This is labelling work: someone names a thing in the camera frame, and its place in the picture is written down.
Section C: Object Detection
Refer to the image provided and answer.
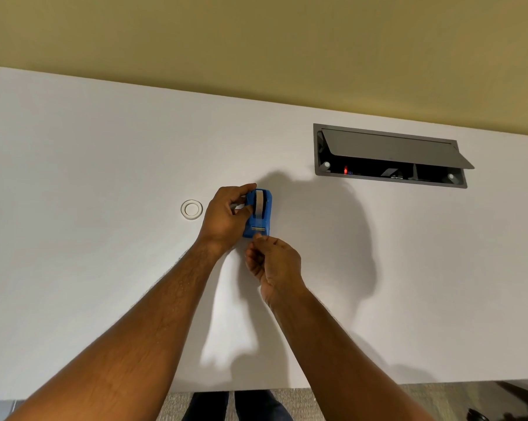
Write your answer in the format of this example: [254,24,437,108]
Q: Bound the person's left hand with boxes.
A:
[197,183,258,252]

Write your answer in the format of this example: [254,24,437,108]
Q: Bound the person's right hand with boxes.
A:
[245,234,307,306]

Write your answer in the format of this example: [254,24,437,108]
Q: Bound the blue tape dispenser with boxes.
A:
[242,189,273,239]

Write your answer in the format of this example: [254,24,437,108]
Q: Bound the person's right forearm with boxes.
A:
[264,288,433,421]

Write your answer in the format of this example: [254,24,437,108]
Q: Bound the person's left forearm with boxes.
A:
[7,240,223,421]

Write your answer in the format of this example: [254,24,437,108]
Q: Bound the clear tape roll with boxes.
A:
[180,199,203,221]

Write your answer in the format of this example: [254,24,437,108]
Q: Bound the person's dark trousers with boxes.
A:
[182,390,294,421]

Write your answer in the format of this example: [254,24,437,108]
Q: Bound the black chair base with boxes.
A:
[466,381,528,421]

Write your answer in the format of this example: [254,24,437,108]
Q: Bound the grey desk cable box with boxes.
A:
[313,123,475,189]

